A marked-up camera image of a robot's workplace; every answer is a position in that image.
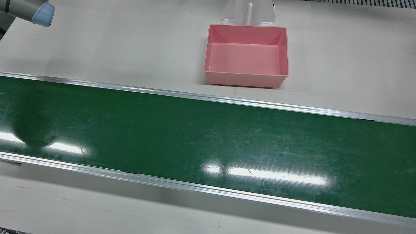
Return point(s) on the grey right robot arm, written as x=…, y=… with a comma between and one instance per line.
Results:
x=22, y=8

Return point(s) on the pink plastic box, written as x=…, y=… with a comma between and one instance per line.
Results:
x=247, y=61

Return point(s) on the green conveyor belt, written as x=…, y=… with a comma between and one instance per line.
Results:
x=195, y=139

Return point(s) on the white pillar stand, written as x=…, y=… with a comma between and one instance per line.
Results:
x=248, y=13

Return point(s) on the grey slotted grille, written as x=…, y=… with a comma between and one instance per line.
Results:
x=373, y=2

